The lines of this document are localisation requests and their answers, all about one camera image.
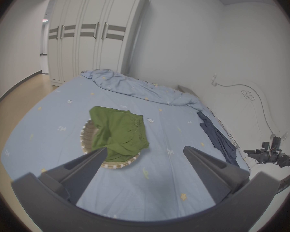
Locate pale blue quilt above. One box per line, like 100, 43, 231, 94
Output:
81, 69, 207, 111

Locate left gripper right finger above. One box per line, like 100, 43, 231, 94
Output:
183, 146, 251, 205

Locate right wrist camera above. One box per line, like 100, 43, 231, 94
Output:
261, 135, 282, 152

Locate round woven basket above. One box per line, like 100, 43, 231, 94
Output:
79, 119, 142, 170

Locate bed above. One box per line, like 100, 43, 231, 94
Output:
0, 69, 288, 222

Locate dark blue garment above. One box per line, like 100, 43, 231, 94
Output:
197, 111, 240, 167

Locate white wardrobe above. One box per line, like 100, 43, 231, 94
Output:
47, 0, 150, 87

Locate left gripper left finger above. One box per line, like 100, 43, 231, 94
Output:
39, 147, 108, 206

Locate green shorts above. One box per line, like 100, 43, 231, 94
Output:
89, 106, 150, 162

